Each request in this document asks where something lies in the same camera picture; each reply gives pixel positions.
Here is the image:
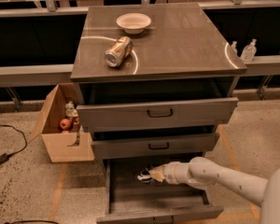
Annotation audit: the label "blue chip bag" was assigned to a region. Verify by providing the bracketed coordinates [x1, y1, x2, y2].
[137, 169, 153, 184]

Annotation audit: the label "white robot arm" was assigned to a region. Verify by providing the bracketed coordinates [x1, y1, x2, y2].
[148, 157, 280, 224]

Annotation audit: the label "grey bottom drawer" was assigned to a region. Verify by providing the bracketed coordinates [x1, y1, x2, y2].
[96, 153, 223, 224]

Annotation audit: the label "grey drawer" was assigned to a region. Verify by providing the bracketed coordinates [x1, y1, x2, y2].
[96, 153, 223, 224]
[91, 133, 219, 160]
[77, 98, 238, 133]

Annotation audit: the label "grey middle drawer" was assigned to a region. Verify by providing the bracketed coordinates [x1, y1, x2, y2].
[91, 133, 219, 160]

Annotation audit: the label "grey top drawer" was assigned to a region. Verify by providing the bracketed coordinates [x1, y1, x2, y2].
[77, 98, 238, 133]

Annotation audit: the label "grey drawer cabinet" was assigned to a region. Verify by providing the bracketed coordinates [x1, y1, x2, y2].
[69, 2, 248, 224]

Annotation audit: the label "red apple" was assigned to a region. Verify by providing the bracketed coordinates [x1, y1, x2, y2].
[59, 119, 72, 131]

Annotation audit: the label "open cardboard box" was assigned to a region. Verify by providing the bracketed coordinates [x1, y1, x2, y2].
[29, 83, 94, 162]

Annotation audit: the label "crushed gold soda can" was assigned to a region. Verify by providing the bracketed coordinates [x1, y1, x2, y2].
[105, 36, 133, 67]

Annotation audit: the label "white paper bowl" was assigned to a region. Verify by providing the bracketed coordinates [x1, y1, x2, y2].
[116, 13, 151, 35]

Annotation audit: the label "clear sanitizer bottle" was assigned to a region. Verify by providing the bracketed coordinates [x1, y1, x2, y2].
[241, 38, 257, 62]

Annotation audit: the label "grey metal rail shelf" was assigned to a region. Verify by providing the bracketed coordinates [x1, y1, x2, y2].
[0, 64, 73, 88]

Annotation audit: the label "black power cable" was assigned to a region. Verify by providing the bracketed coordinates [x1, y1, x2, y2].
[0, 121, 28, 170]

